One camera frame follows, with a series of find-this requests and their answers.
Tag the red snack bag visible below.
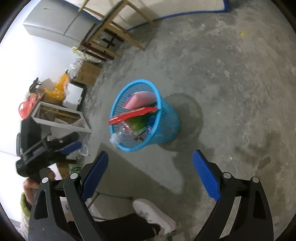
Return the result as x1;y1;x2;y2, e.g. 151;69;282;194
108;106;159;125

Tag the green clear plastic bottle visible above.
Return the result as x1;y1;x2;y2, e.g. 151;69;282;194
110;113;152;145

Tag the pink sponge cloth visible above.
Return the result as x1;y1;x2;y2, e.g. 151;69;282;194
123;91;157;110

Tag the blue candy wrapper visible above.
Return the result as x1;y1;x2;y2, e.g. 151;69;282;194
147;115;156;131

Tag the left forearm white sleeve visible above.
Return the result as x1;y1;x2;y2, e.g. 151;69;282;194
20;190;35;240

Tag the blue mesh trash basket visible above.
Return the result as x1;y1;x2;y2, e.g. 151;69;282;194
110;79;180;152

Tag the left hand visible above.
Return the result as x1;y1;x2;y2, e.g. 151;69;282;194
23;167;56;205

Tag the red plastic bag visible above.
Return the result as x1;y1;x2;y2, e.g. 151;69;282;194
18;93;41;119

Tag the white foam board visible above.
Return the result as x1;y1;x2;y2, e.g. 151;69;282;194
62;83;85;110

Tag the yellow plastic bag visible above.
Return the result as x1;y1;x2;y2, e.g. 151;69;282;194
44;73;69;101

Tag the cardboard box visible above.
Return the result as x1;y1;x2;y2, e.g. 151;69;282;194
74;62;101;86

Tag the white sneaker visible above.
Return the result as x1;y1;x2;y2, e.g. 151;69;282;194
132;198;177;237

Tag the dark wooden stool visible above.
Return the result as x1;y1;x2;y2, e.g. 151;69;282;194
78;25;124;62

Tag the light wooden chair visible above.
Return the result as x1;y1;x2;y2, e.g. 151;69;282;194
78;1;154;51

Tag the grey refrigerator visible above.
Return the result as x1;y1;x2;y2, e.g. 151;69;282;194
23;0;99;48

